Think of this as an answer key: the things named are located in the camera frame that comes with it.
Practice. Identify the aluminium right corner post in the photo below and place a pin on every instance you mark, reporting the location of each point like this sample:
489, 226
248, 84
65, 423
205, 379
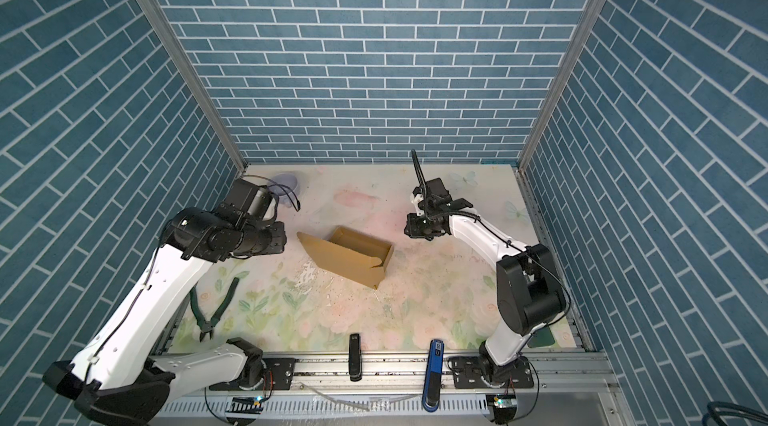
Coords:
576, 46

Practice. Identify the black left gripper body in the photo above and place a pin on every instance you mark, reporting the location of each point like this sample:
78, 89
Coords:
261, 240

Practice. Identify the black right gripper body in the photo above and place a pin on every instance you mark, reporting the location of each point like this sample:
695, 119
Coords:
421, 226

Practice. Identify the controller board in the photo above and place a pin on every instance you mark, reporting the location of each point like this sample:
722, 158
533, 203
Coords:
250, 405
502, 407

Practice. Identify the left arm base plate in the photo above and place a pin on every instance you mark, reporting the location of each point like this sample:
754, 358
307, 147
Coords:
280, 369

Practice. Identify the brown cardboard box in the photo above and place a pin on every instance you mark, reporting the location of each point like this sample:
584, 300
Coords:
353, 255

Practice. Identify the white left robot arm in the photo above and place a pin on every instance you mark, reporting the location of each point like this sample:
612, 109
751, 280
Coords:
115, 379

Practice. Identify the left controller board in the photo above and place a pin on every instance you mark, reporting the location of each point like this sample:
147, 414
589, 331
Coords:
250, 405

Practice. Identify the green rectangular block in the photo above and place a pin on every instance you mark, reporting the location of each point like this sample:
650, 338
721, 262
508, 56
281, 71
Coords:
542, 338

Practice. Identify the aluminium front rail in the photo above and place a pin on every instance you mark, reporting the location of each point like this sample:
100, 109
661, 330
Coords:
571, 388

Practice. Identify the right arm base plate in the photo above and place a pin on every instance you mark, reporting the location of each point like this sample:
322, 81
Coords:
474, 372

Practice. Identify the aluminium corner post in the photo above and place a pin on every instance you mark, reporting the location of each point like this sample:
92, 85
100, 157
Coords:
576, 46
170, 42

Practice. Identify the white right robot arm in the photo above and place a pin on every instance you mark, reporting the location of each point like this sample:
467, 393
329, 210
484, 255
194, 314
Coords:
530, 295

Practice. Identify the aluminium left corner post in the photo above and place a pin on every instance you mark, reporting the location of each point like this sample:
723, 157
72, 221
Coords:
170, 42

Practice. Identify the lavender ceramic cup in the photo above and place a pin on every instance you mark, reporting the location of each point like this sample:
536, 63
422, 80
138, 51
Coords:
284, 183

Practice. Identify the right controller board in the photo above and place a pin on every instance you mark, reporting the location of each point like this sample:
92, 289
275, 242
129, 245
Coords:
502, 407

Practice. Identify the black marker pen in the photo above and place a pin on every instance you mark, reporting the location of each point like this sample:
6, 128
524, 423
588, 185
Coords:
355, 358

